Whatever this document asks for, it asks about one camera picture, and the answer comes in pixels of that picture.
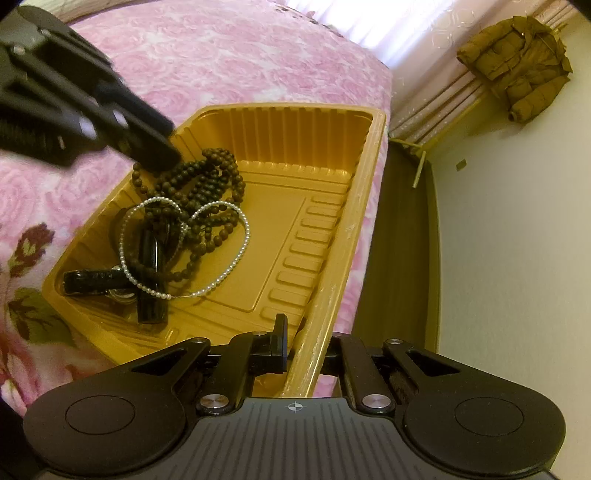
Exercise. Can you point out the beige striped curtain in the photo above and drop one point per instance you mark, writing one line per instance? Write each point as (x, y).
(443, 110)

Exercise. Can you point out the brown padded jacket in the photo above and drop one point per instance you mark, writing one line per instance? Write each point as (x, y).
(517, 64)

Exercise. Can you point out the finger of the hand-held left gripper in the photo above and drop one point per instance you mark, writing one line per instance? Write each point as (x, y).
(152, 147)
(138, 104)

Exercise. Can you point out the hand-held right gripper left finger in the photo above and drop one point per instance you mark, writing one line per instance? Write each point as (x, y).
(280, 344)

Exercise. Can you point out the yellow plastic tray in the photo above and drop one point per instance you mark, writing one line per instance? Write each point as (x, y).
(286, 207)

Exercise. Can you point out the thin wooden stick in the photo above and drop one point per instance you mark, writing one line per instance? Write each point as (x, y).
(419, 168)

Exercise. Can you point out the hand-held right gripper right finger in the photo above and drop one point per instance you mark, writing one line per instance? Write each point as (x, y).
(336, 356)

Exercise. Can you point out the white sheer curtain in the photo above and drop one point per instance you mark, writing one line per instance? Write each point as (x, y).
(392, 23)

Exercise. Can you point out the wall socket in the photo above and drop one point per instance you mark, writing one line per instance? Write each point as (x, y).
(461, 165)

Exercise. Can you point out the pink floral blanket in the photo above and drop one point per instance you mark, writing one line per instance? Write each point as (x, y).
(231, 55)

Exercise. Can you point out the brown wooden bed frame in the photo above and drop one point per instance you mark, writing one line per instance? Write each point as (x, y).
(397, 254)

